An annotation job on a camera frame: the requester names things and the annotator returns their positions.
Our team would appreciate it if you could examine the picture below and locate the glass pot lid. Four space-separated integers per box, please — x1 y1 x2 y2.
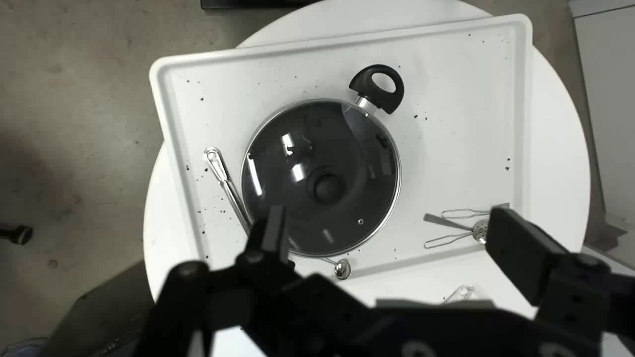
240 98 401 259

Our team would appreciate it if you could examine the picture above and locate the dark seat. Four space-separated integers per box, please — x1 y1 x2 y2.
38 259 165 357

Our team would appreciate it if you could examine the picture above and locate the white plastic tray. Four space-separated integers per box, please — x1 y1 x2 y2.
149 13 534 281

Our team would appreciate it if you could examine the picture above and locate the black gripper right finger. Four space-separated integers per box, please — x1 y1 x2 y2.
486 203 613 308

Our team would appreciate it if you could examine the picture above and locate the black caster wheel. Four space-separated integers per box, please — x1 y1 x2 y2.
0 223 36 247

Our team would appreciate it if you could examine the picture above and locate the black cooking pot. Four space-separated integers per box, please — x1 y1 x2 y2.
240 63 405 281

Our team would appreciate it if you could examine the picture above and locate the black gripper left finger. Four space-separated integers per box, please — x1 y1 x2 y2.
236 201 298 269

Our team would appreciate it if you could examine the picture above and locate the white cabinet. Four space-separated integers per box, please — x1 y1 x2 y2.
570 0 635 233

